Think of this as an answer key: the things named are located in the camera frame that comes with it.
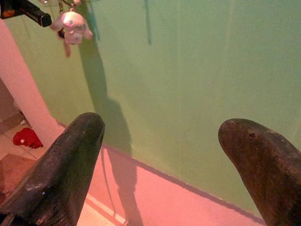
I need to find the brown floor mat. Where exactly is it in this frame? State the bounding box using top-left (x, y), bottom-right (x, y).
top-left (0, 153), bottom-right (36, 196)

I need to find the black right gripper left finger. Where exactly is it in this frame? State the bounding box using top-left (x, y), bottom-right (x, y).
top-left (0, 112), bottom-right (106, 226)

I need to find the white plush toy keychain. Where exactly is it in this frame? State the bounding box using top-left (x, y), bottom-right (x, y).
top-left (49, 0), bottom-right (94, 58)

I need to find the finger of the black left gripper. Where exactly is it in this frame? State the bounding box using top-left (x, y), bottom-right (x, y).
top-left (20, 0), bottom-right (52, 28)

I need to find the green plastic board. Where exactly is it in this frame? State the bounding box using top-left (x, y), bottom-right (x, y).
top-left (6, 0), bottom-right (301, 221)

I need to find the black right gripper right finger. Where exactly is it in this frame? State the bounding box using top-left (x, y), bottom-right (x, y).
top-left (218, 118), bottom-right (301, 226)

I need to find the red cloth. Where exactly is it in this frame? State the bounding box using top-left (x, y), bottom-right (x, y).
top-left (13, 128), bottom-right (44, 149)

